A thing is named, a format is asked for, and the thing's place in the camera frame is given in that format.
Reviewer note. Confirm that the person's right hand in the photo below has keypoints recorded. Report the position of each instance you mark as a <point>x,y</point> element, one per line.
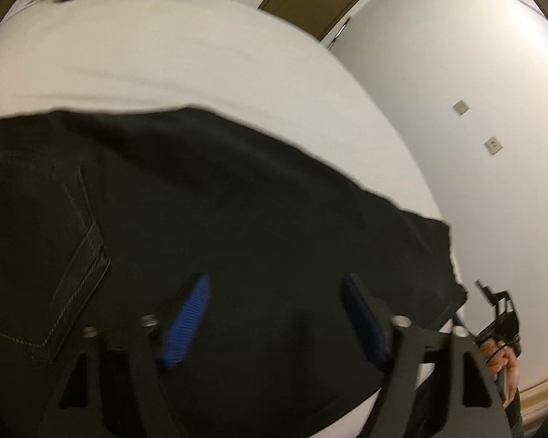
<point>502,365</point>

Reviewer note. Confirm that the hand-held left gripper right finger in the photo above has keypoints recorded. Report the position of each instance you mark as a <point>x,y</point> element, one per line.
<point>360,310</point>

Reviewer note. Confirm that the black pants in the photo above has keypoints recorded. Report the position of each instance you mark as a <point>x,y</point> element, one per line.
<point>210,191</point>

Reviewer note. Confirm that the person's right forearm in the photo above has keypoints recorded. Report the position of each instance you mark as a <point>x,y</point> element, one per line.
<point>515,419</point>

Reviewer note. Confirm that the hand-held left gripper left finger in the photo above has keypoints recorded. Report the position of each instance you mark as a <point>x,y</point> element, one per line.
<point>187,319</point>

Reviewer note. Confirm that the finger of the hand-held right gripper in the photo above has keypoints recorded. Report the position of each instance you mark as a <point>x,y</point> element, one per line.
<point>484,289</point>
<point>459,320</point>

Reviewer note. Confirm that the bed with white sheet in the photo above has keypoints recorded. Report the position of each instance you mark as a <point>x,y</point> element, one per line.
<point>164,54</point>

